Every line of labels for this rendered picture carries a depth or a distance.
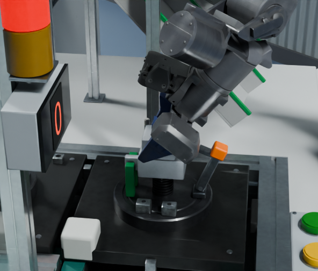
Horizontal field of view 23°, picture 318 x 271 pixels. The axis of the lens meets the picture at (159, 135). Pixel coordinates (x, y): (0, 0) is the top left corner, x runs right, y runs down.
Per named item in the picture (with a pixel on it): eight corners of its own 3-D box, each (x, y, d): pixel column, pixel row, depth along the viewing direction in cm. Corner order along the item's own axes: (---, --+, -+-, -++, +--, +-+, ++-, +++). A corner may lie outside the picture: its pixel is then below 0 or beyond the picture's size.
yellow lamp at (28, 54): (58, 59, 84) (55, 16, 82) (47, 79, 80) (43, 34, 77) (13, 57, 85) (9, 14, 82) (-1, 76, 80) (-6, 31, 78)
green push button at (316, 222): (328, 223, 110) (330, 212, 109) (330, 241, 107) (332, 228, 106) (300, 221, 111) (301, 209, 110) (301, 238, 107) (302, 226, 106)
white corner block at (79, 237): (101, 242, 107) (100, 218, 105) (95, 263, 103) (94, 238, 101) (68, 239, 107) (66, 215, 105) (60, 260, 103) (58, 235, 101)
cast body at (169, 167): (186, 163, 110) (187, 120, 107) (183, 180, 107) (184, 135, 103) (128, 159, 111) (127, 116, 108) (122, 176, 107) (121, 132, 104)
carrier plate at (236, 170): (248, 175, 122) (249, 163, 120) (243, 275, 101) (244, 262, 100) (96, 165, 124) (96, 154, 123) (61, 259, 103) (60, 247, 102)
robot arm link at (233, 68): (267, 34, 102) (221, 9, 96) (285, 63, 99) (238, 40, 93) (232, 70, 105) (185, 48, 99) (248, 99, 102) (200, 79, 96)
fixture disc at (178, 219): (215, 179, 117) (215, 168, 116) (208, 236, 105) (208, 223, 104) (122, 173, 118) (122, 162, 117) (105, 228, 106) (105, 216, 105)
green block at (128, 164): (135, 192, 110) (135, 162, 108) (134, 197, 109) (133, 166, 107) (127, 192, 110) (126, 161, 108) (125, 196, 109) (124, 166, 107)
